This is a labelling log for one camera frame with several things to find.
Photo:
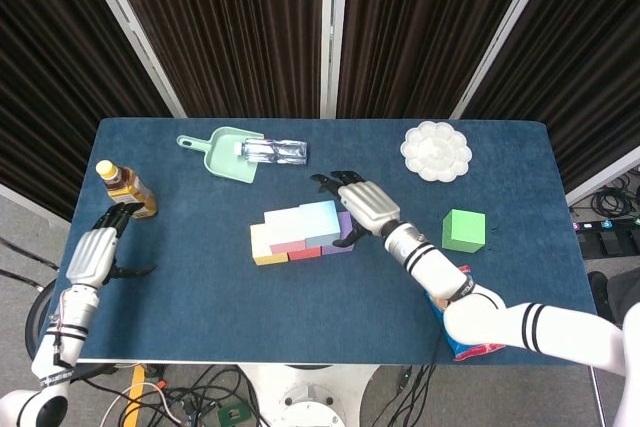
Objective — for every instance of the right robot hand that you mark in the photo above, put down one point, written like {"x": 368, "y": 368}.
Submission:
{"x": 367, "y": 204}

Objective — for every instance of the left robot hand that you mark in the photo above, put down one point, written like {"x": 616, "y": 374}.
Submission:
{"x": 92, "y": 257}

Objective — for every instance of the purple foam cube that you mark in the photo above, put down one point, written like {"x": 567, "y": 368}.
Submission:
{"x": 342, "y": 242}

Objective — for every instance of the light blue foam cube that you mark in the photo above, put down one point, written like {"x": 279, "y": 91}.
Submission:
{"x": 320, "y": 219}

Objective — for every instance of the red foam cube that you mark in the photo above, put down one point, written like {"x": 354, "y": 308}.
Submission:
{"x": 304, "y": 253}

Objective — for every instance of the pink foam cube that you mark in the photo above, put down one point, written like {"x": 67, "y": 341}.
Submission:
{"x": 282, "y": 227}

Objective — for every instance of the green foam cube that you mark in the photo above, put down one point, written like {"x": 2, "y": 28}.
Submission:
{"x": 465, "y": 229}

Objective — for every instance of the yellow foam cube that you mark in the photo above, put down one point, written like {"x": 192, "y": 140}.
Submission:
{"x": 270, "y": 259}

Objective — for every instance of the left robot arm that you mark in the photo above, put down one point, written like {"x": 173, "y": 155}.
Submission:
{"x": 55, "y": 342}

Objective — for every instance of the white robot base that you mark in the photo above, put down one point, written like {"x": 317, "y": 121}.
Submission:
{"x": 310, "y": 397}

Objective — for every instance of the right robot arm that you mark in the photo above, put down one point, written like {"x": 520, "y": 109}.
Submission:
{"x": 430, "y": 262}

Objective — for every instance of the tea bottle with yellow cap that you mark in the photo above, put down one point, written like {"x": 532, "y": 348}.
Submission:
{"x": 127, "y": 187}

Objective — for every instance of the white flower-shaped palette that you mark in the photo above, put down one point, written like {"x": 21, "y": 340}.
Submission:
{"x": 437, "y": 149}

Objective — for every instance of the clear plastic water bottle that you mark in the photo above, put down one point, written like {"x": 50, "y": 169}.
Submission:
{"x": 275, "y": 151}

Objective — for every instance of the dark blue table mat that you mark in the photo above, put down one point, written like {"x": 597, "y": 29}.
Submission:
{"x": 320, "y": 307}

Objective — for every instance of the mint green dustpan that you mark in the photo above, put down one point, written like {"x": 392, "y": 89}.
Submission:
{"x": 222, "y": 159}

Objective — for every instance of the blue snack bag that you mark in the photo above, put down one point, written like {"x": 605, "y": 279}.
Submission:
{"x": 470, "y": 351}

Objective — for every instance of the dark curtain divider panel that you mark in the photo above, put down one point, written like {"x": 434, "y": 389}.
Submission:
{"x": 590, "y": 62}
{"x": 50, "y": 72}
{"x": 430, "y": 32}
{"x": 225, "y": 32}

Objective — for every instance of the green circuit board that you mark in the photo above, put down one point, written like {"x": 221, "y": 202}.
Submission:
{"x": 232, "y": 414}

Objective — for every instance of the black power strip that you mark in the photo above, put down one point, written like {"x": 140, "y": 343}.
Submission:
{"x": 605, "y": 224}

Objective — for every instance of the black swivel chair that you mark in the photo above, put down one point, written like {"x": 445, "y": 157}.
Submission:
{"x": 620, "y": 292}

